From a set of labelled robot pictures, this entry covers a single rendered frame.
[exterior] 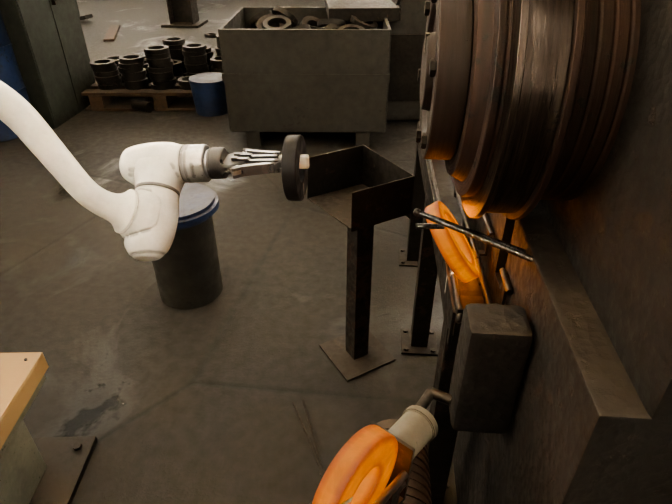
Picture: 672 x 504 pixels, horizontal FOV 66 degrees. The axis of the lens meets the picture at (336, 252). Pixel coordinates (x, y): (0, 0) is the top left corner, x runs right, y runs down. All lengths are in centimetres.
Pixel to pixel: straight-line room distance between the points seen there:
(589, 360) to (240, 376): 134
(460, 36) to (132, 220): 77
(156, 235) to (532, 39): 85
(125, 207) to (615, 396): 97
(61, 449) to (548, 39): 162
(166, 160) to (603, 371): 98
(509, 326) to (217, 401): 116
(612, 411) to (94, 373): 168
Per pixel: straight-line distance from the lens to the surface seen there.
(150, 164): 128
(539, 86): 71
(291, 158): 117
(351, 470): 68
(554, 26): 72
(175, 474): 167
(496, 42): 73
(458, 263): 106
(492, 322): 86
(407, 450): 78
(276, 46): 335
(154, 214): 122
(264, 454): 165
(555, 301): 81
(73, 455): 178
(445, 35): 79
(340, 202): 158
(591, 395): 69
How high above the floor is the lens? 134
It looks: 34 degrees down
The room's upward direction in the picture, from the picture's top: straight up
